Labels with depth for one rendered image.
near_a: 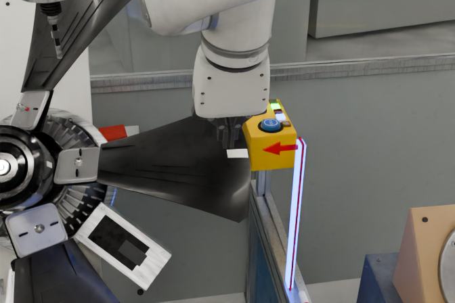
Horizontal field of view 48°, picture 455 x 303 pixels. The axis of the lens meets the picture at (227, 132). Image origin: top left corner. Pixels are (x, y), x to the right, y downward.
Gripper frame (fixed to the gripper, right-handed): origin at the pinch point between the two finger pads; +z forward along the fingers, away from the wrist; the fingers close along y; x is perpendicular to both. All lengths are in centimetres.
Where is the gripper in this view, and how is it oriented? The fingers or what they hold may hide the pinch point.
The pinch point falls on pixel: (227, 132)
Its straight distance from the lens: 75.7
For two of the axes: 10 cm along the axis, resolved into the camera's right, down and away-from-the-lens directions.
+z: -0.6, 6.7, 7.4
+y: -9.9, 0.7, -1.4
